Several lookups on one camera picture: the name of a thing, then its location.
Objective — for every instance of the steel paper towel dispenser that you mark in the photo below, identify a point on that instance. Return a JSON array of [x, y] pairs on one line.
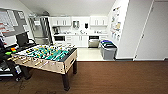
[[76, 24]]

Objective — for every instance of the white sink base cabinet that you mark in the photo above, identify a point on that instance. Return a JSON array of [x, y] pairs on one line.
[[80, 41]]

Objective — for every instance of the grey black-lidded waste bin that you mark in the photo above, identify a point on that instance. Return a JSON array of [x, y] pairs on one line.
[[110, 53]]

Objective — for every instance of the grey bulletin board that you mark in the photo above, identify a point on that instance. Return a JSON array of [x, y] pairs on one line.
[[11, 25]]

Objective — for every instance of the black wall soap dispenser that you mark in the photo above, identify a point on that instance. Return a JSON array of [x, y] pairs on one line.
[[86, 25]]

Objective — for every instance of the stainless steel refrigerator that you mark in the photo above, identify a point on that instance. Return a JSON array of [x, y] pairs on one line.
[[40, 30]]

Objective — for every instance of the green foosball table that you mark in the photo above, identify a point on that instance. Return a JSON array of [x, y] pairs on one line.
[[46, 56]]

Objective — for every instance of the white door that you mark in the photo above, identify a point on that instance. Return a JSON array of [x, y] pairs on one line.
[[153, 30]]

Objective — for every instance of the blue lidded waste bin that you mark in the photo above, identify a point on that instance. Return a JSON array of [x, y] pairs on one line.
[[105, 41]]

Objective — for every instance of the small colourful object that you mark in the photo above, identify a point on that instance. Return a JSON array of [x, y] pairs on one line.
[[10, 51]]

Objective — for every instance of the brown and blue poster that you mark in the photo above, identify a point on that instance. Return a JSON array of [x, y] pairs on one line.
[[118, 26]]

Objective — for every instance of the white drawer stack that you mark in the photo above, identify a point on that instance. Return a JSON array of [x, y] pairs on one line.
[[103, 37], [69, 40]]

